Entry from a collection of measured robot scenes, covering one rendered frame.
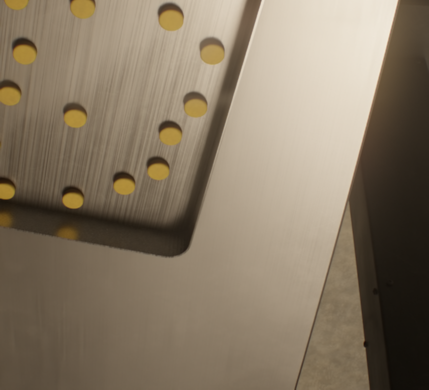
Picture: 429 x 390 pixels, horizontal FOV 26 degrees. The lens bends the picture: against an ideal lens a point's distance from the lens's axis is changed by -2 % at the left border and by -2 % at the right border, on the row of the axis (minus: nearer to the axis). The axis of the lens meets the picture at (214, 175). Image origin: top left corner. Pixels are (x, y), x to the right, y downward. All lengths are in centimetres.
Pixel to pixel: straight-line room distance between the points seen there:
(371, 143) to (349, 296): 57
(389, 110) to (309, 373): 77
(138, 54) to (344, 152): 11
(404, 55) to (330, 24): 97
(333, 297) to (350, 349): 16
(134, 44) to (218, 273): 15
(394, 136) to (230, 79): 81
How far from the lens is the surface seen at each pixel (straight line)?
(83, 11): 42
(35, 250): 53
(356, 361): 190
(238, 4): 42
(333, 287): 173
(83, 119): 46
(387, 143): 123
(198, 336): 57
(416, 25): 137
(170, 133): 46
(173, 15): 42
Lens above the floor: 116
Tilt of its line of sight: 49 degrees down
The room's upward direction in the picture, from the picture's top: 178 degrees counter-clockwise
